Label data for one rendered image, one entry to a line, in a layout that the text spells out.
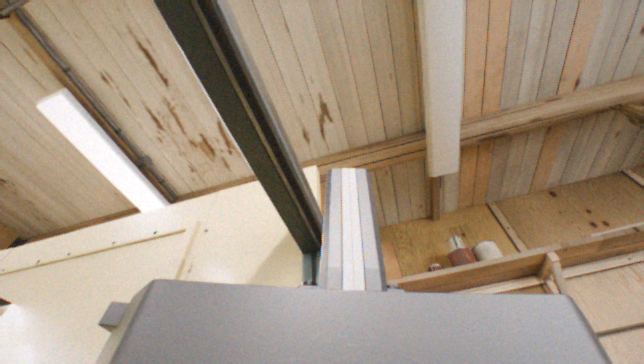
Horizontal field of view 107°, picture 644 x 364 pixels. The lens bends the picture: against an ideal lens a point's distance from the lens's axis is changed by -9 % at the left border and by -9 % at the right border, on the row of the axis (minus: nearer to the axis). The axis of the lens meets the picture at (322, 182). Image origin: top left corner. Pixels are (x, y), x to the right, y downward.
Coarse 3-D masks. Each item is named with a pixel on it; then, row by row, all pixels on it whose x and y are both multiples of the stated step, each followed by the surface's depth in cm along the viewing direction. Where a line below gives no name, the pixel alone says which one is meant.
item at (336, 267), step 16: (336, 176) 11; (336, 192) 10; (336, 208) 9; (336, 224) 8; (336, 240) 8; (336, 256) 7; (352, 256) 7; (320, 272) 7; (336, 272) 7; (352, 272) 7; (320, 288) 7; (336, 288) 7; (352, 288) 7
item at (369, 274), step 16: (352, 176) 11; (368, 176) 11; (352, 192) 10; (368, 192) 10; (352, 208) 9; (368, 208) 9; (352, 224) 8; (368, 224) 8; (352, 240) 8; (368, 240) 8; (368, 256) 7; (368, 272) 7; (384, 272) 7; (368, 288) 7; (384, 288) 7; (400, 288) 8
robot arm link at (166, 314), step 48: (144, 288) 6; (192, 288) 5; (240, 288) 5; (288, 288) 5; (144, 336) 5; (192, 336) 5; (240, 336) 5; (288, 336) 5; (336, 336) 5; (384, 336) 5; (432, 336) 5; (480, 336) 5; (528, 336) 5; (576, 336) 5
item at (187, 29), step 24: (168, 0) 26; (168, 24) 28; (192, 24) 28; (192, 48) 29; (216, 72) 31; (216, 96) 33; (240, 120) 36; (240, 144) 38; (264, 168) 41; (288, 192) 45; (288, 216) 48; (312, 240) 53
